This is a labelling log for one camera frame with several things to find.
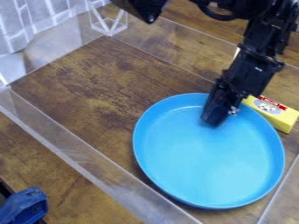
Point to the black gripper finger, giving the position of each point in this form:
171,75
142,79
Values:
222,104

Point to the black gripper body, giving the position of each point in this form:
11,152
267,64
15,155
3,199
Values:
249,74

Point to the blue round plastic tray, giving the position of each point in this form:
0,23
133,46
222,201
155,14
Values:
215,168

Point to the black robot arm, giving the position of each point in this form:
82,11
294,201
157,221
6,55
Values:
271,22

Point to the yellow brick with label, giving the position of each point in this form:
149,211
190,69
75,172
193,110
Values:
281,115

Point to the grey checkered cloth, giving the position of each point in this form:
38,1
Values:
26,17

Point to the clear acrylic enclosure wall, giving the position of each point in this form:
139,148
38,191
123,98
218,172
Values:
78,87

